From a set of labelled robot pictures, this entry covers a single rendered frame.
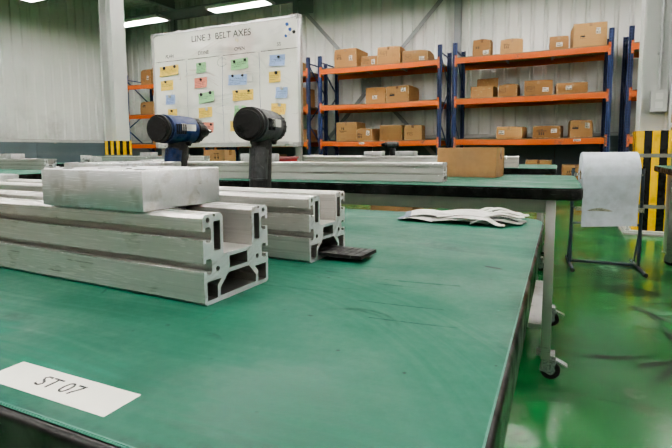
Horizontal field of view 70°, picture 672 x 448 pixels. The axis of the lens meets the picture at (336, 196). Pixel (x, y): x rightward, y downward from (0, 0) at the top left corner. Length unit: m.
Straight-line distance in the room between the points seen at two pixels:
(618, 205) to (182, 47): 3.69
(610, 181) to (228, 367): 3.80
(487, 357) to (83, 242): 0.42
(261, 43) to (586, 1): 8.33
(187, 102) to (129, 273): 3.93
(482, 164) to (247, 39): 2.32
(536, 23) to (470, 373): 10.98
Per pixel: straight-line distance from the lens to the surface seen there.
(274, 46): 3.96
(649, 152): 6.06
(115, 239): 0.55
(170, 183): 0.52
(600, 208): 4.08
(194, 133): 1.11
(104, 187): 0.54
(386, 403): 0.30
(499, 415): 0.31
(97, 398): 0.34
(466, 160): 2.54
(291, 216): 0.62
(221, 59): 4.24
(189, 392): 0.32
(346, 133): 10.99
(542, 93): 10.07
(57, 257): 0.63
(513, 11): 11.35
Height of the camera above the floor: 0.92
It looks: 6 degrees down
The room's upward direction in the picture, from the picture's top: straight up
